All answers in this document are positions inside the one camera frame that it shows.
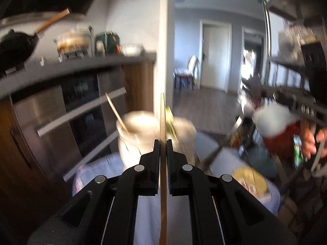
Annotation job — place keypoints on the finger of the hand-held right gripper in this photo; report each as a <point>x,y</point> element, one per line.
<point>286,97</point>

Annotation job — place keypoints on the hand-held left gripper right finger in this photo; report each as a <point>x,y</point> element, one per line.
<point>171,158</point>

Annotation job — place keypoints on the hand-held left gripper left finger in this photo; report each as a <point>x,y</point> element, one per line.
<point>152,158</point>

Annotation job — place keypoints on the white ceramic utensil holder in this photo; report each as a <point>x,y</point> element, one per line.
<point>143,127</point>

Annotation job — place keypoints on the beige chopstick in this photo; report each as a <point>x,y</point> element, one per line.
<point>115,112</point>
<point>163,122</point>

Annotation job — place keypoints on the person's right hand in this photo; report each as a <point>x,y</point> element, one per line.
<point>310,140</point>

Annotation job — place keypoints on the red and white fluffy garment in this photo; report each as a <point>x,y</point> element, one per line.
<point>273,120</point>

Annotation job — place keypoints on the metal shelf rack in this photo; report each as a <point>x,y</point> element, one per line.
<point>293,2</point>

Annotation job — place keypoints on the white door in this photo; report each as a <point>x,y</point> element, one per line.
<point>214,56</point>

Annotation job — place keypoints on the wooden chair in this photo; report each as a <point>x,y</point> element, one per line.
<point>190,66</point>

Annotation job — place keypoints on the white bowl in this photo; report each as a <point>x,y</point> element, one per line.
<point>131,49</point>

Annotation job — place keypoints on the stainless steel oven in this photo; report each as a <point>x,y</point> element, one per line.
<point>51,112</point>

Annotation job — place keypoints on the grey kitchen countertop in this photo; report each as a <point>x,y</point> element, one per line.
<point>76,65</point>

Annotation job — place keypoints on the green air fryer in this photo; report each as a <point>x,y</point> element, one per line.
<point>107,40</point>

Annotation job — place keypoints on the white clay pot with lid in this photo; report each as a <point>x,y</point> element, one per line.
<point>74,42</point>

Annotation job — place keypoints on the wooden cabinet beside wall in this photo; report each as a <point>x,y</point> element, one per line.
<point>139,86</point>

